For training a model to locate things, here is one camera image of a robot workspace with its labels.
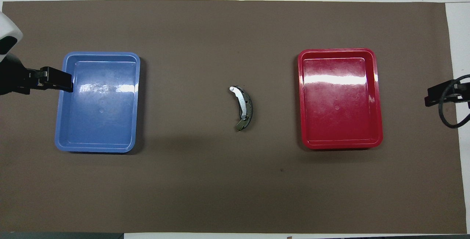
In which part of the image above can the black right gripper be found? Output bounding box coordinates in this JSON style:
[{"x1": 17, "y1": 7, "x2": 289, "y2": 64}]
[{"x1": 425, "y1": 77, "x2": 470, "y2": 107}]

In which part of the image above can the blue plastic tray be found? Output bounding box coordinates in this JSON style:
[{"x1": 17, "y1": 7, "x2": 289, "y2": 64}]
[{"x1": 54, "y1": 51, "x2": 141, "y2": 153}]

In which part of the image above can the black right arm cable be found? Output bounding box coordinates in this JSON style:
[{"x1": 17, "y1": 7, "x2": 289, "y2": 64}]
[{"x1": 439, "y1": 74, "x2": 470, "y2": 128}]

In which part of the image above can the brown table mat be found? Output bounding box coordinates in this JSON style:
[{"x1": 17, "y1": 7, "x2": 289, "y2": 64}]
[{"x1": 0, "y1": 0, "x2": 467, "y2": 234}]

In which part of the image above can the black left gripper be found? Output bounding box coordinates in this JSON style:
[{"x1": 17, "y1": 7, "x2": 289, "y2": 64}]
[{"x1": 0, "y1": 54, "x2": 74, "y2": 95}]

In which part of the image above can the curved metal brake shoe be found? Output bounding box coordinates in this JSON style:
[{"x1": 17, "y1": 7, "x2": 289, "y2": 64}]
[{"x1": 229, "y1": 85, "x2": 254, "y2": 131}]

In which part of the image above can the red plastic tray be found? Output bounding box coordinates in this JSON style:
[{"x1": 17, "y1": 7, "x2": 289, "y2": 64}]
[{"x1": 297, "y1": 48, "x2": 383, "y2": 150}]

